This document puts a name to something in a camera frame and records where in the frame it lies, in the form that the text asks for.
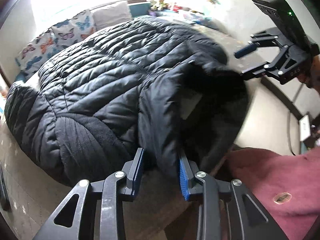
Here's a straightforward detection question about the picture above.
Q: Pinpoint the black puffer jacket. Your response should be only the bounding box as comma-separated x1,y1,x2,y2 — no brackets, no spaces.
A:
4,16,249,186

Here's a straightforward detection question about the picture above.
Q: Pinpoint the pink fleece clothing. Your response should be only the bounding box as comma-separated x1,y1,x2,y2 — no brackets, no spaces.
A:
226,148,319,239

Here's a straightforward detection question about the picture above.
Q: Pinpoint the red toy box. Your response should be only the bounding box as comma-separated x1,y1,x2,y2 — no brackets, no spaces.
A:
171,3,183,13

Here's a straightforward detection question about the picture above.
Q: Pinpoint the brown plush toy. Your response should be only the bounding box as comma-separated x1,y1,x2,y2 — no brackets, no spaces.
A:
157,0,169,11

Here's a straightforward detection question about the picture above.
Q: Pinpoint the panda plush toy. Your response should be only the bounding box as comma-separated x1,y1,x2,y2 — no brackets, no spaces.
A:
149,0,157,11

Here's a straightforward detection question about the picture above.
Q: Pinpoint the plain white pillow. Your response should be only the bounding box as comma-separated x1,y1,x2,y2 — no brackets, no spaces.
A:
93,1,132,30

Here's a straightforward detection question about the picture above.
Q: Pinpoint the left butterfly pillow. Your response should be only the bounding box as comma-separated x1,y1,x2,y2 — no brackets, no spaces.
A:
15,29,59,78

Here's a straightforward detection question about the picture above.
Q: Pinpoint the butterfly pillow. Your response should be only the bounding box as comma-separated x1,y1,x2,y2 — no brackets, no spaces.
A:
51,9,97,49
15,29,59,78

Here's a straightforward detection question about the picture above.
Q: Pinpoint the right butterfly pillow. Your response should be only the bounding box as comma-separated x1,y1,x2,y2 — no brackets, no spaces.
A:
51,9,97,49

